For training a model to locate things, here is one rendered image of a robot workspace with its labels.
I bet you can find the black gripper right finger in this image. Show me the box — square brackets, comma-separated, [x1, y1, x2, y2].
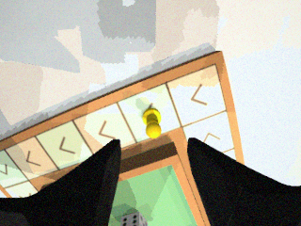
[187, 138, 301, 226]

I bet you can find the orange board with square track and dice tray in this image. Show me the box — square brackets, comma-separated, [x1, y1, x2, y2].
[0, 64, 237, 226]

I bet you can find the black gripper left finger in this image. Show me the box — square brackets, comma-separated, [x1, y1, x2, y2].
[0, 139, 121, 226]

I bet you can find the yellow game pawn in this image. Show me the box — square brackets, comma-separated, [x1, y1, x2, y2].
[143, 108, 162, 138]

